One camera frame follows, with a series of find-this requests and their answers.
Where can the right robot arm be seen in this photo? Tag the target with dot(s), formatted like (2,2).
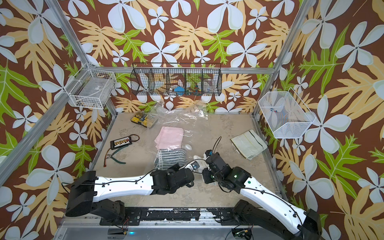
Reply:
(272,213)

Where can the white wire basket left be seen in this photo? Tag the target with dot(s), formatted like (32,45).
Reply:
(92,88)

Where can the clear plastic vacuum bag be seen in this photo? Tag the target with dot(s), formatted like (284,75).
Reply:
(194,120)

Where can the pink towel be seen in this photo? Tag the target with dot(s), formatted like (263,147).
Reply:
(169,138)

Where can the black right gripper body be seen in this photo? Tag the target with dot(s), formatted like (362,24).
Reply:
(209,175)

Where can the white mesh basket right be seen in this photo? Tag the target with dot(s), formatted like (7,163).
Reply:
(286,114)

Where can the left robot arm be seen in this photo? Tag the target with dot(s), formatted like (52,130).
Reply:
(90,194)

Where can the yellow black screwdriver bit case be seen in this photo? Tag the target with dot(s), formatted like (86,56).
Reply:
(143,119)

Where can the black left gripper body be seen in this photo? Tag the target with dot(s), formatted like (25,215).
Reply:
(173,190)

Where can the green handled pliers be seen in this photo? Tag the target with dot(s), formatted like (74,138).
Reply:
(110,155)

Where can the green white striped towel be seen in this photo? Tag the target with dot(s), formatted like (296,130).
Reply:
(168,158)

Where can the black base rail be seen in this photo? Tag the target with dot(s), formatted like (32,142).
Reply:
(137,216)

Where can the black parallel charging board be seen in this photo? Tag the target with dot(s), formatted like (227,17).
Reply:
(124,142)

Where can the white vacuum bag valve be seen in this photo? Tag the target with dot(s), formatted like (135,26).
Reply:
(188,147)

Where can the pale green towel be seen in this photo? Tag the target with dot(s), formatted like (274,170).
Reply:
(249,144)

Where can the black wire basket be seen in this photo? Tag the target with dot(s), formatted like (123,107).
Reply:
(176,79)

